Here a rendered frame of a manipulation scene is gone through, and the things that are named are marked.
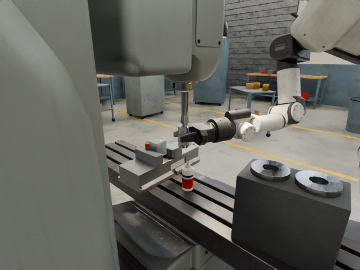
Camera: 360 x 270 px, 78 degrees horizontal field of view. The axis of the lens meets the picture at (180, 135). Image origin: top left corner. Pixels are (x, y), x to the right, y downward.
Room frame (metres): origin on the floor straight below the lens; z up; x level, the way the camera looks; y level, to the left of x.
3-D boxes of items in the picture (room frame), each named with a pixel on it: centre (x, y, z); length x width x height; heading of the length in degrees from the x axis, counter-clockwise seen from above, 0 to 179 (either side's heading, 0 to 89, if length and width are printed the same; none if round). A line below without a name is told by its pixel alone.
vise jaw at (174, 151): (0.86, 0.06, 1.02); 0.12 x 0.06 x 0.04; 49
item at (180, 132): (0.71, -0.02, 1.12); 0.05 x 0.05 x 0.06
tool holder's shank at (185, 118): (0.71, -0.02, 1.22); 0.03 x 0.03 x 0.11
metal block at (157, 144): (0.81, 0.09, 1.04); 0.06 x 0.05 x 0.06; 49
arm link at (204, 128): (0.75, -0.10, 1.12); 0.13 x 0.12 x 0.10; 25
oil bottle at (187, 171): (0.69, -0.03, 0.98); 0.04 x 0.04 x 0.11
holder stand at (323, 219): (0.45, -0.26, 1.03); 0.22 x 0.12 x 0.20; 54
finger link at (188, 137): (0.68, -0.03, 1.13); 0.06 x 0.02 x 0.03; 115
